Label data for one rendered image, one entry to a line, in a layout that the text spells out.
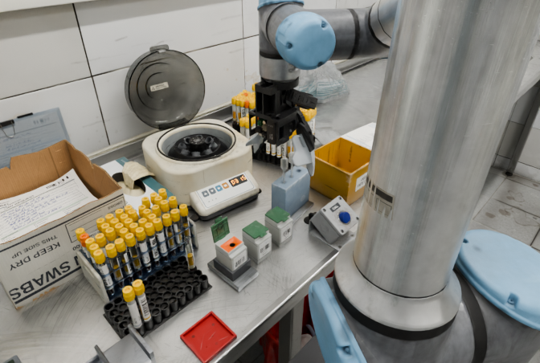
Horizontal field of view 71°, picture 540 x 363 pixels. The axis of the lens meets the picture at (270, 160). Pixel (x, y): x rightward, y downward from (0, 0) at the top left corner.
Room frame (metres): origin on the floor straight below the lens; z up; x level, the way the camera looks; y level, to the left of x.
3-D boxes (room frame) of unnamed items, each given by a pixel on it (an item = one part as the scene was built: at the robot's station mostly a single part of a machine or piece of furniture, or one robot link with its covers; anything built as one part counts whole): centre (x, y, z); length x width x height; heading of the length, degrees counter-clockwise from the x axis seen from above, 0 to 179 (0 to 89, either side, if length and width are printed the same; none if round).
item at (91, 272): (0.55, 0.26, 0.91); 0.20 x 0.10 x 0.07; 136
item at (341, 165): (0.82, -0.19, 0.93); 0.13 x 0.13 x 0.10; 43
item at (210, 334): (0.38, 0.10, 0.88); 0.07 x 0.07 x 0.01; 46
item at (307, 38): (0.58, -0.06, 1.32); 0.11 x 0.11 x 0.08; 15
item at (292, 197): (0.72, -0.05, 0.92); 0.10 x 0.07 x 0.10; 142
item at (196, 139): (0.85, 0.19, 0.97); 0.15 x 0.15 x 0.07
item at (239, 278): (0.53, 0.07, 0.89); 0.09 x 0.05 x 0.04; 48
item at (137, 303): (0.46, 0.20, 0.93); 0.17 x 0.09 x 0.11; 136
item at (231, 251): (0.53, 0.07, 0.92); 0.05 x 0.04 x 0.06; 48
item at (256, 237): (0.58, 0.03, 0.91); 0.05 x 0.04 x 0.07; 46
